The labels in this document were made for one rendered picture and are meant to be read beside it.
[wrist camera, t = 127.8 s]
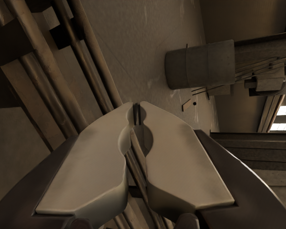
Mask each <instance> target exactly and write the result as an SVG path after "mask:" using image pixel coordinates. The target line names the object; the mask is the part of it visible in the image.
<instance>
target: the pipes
mask: <svg viewBox="0 0 286 229"><path fill-rule="evenodd" d="M284 32H286V27H285V31H284ZM280 58H281V57H277V60H278V59H280ZM275 96H276V95H274V97H273V100H272V103H271V105H270V108H269V111H268V114H267V117H266V120H265V123H264V126H263V129H262V133H263V130H264V127H265V125H266V122H267V119H268V116H269V113H270V110H271V108H272V105H273V102H274V99H275ZM284 97H285V95H280V97H279V100H278V102H277V105H276V108H275V110H274V113H273V115H272V118H271V120H270V123H269V125H268V128H267V130H266V133H269V131H270V129H271V127H272V124H273V122H274V120H275V117H276V115H277V113H278V110H279V108H280V106H281V104H282V101H283V99H284ZM268 98H269V96H266V99H265V102H264V106H263V110H262V113H261V117H260V121H259V124H258V127H257V131H256V133H258V131H259V127H260V125H261V121H262V117H263V114H264V111H265V108H266V104H267V101H268Z"/></svg>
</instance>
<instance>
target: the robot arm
mask: <svg viewBox="0 0 286 229"><path fill-rule="evenodd" d="M137 112H138V117H139V125H141V126H142V127H143V128H144V142H145V147H146V148H147V149H148V150H149V153H148V155H147V156H146V186H147V197H148V205H149V207H150V208H151V209H152V210H153V211H154V212H156V213H158V214H160V215H161V216H163V217H165V218H167V219H169V220H170V221H172V222H173V223H175V226H174V228H173V229H286V206H285V205H284V204H283V203H282V201H281V200H280V199H279V198H278V197H277V195H276V194H275V193H274V192H273V191H272V190H271V188H270V187H269V186H268V185H267V184H266V183H265V182H264V181H263V180H262V179H261V178H260V177H259V176H258V175H257V174H256V173H255V172H253V171H252V170H251V169H250V168H249V167H248V166H246V165H245V164H244V163H242V162H241V161H240V160H239V159H238V158H236V157H235V156H234V155H233V154H231V153H230V152H229V151H228V150H226V149H225V148H224V147H222V146H221V145H220V144H219V143H217V142H216V141H215V140H214V139H212V138H211V137H210V136H209V135H207V134H206V133H205V132H204V131H202V130H201V129H197V130H194V129H193V128H192V127H191V126H189V125H188V124H187V123H186V122H184V121H183V120H181V119H180V118H178V117H177V116H175V115H173V114H171V113H169V112H167V111H165V110H163V109H161V108H159V107H157V106H155V105H152V104H150V103H148V102H146V101H142V102H140V103H132V102H127V103H125V104H123V105H121V106H120V107H118V108H116V109H114V110H112V111H111V112H109V113H107V114H105V115H104V116H102V117H100V118H99V119H97V120H96V121H94V122H93V123H91V124H90V125H89V126H87V127H86V128H85V129H84V130H83V131H82V132H81V133H80V134H79V135H71V136H70V137H69V138H68V139H67V140H66V141H64V142H63V143H62V144H61V145H60V146H59V147H57V148H56V149H55V150H54V151H53V152H52V153H50V154H49V155H48V156H47V157H46V158H45V159H43V160H42V161H41V162H40V163H39V164H38V165H37V166H35V167H34V168H33V169H32V170H31V171H30V172H29V173H28V174H26V175H25V176H24V177H23V178H22V179H21V180H20V181H19V182H18V183H17V184H16V185H15V186H14V187H13V188H12V189H11V190H10V191H9V192H8V193H7V194H6V195H5V196H4V197H3V198H2V200H1V201H0V229H103V228H104V224H105V223H107V222H108V221H110V220H111V219H113V218H114V217H116V216H117V215H119V214H120V213H122V212H123V211H124V210H125V209H126V207H127V200H128V190H129V182H128V174H127V167H126V159H125V157H124V155H125V153H126V152H127V150H128V149H129V148H130V147H131V141H130V131H131V129H132V128H133V127H134V125H137Z"/></svg>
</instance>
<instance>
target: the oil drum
mask: <svg viewBox="0 0 286 229"><path fill-rule="evenodd" d="M165 74H166V80H167V83H168V86H169V87H170V88H171V89H172V90H176V89H186V88H196V87H206V86H216V85H230V84H234V83H235V75H236V70H235V50H234V40H225V41H221V42H215V43H208V44H205V45H199V46H194V47H187V48H183V49H178V50H172V51H168V52H167V54H166V57H165Z"/></svg>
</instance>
